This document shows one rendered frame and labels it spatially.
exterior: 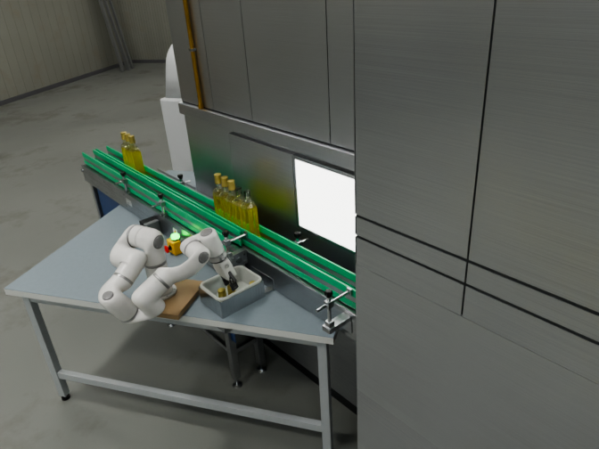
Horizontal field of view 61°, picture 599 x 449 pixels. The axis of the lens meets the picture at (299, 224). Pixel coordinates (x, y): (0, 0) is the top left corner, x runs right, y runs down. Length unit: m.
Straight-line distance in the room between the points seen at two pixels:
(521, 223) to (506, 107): 0.23
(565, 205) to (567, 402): 0.45
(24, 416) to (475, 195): 2.63
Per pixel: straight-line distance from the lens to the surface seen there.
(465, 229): 1.18
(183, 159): 4.82
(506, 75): 1.04
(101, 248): 2.86
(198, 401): 2.60
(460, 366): 1.40
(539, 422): 1.36
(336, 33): 1.84
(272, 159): 2.23
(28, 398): 3.27
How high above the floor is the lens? 2.02
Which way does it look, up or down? 27 degrees down
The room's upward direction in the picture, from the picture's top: 4 degrees counter-clockwise
